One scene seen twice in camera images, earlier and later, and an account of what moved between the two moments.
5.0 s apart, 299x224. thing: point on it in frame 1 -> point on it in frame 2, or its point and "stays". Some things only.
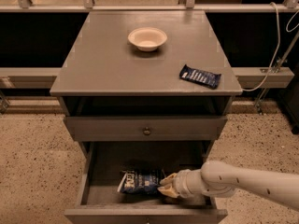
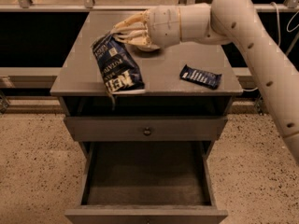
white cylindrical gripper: (181, 182) -> (163, 26)
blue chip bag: (140, 181) -> (121, 75)
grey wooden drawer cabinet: (148, 94) stays
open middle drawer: (121, 180) stays
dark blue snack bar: (203, 77) stays
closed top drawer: (145, 128) stays
